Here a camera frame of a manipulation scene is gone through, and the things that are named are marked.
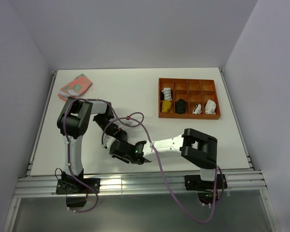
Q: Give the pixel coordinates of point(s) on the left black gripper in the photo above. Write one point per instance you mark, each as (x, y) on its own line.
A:
(117, 133)

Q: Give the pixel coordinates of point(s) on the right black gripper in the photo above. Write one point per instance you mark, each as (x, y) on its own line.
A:
(120, 157)

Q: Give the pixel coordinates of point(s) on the white black striped sock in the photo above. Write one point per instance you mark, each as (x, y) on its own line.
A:
(165, 94)

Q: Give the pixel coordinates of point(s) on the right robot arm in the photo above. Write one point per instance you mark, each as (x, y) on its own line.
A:
(196, 147)

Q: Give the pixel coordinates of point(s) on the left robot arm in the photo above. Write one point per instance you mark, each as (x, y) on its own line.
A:
(73, 122)

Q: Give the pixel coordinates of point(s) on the pink green patterned socks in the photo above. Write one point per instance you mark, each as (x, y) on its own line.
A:
(77, 87)

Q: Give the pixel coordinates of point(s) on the yellow rolled sock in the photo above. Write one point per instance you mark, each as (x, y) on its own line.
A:
(166, 107)

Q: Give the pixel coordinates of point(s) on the white black rolled sock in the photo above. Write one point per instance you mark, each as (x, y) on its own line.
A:
(197, 110)

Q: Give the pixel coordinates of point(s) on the orange compartment tray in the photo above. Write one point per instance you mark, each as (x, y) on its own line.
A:
(193, 91)

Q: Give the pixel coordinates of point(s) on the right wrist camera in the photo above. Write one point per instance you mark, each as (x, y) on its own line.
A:
(107, 141)

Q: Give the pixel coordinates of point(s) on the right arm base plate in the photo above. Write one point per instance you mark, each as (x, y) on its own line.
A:
(194, 182)

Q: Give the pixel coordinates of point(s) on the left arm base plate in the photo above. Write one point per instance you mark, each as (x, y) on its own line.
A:
(64, 188)

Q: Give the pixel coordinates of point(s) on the aluminium frame rail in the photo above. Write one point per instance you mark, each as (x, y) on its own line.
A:
(137, 183)

